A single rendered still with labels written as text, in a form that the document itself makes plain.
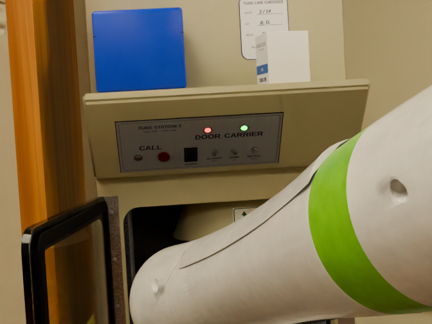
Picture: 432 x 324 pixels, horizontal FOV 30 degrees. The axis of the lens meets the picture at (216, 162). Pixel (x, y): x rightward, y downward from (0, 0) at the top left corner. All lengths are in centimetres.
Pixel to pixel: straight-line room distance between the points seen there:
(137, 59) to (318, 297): 46
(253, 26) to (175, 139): 18
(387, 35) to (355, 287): 106
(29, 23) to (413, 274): 61
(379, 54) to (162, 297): 89
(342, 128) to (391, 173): 55
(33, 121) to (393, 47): 78
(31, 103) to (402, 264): 58
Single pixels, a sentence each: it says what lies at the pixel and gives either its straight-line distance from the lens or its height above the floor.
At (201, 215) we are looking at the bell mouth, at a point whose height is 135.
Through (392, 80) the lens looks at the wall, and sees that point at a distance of 150.
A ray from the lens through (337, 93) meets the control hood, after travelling 92.
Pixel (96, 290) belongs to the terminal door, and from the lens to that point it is 93.
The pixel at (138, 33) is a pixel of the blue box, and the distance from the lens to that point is 90.
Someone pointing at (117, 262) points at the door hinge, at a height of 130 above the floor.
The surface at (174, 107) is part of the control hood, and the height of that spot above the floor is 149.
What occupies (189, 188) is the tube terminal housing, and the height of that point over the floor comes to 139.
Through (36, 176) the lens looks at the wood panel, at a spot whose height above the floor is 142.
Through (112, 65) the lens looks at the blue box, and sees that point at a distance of 90.
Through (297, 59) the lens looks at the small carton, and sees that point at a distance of 94.
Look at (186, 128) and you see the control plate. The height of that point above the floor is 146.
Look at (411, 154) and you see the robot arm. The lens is 40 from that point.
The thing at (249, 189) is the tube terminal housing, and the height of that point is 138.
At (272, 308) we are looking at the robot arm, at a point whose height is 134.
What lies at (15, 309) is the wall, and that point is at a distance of 149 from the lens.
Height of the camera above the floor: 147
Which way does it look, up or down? 3 degrees down
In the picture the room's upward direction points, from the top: 3 degrees counter-clockwise
